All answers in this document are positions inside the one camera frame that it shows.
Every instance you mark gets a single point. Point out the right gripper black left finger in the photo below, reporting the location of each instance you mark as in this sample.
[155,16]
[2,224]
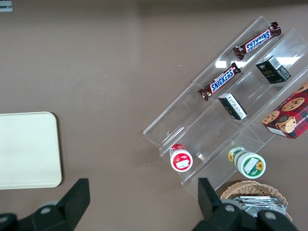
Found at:
[69,207]

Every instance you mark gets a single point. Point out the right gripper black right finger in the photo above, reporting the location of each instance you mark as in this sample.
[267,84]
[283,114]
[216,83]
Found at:
[211,207]

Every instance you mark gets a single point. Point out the light tan wicker basket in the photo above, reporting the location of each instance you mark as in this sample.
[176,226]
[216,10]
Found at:
[250,187]

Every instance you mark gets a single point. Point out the cream plastic tray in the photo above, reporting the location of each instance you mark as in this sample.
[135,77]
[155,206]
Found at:
[26,149]

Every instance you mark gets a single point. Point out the silver foil pack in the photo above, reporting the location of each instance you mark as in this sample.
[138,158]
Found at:
[252,209]
[255,199]

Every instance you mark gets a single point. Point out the red lidded snack cup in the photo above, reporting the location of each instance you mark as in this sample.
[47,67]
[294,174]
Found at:
[181,160]

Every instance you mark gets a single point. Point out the green sunflower snack cup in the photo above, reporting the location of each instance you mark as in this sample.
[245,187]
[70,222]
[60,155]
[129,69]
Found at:
[250,164]

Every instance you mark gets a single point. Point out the clear acrylic stepped stand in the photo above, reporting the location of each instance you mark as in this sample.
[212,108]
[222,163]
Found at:
[192,125]

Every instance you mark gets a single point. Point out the small black carton box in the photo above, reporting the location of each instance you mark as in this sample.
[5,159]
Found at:
[232,106]
[272,71]

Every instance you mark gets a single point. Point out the red plaid cookie box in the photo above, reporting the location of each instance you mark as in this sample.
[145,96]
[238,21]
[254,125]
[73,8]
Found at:
[291,113]

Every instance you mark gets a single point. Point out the Snickers chocolate bar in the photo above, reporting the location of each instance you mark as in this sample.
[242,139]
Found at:
[220,81]
[257,41]

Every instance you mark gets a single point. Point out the grey metal bracket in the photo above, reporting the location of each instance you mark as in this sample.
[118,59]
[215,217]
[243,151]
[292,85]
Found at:
[5,6]

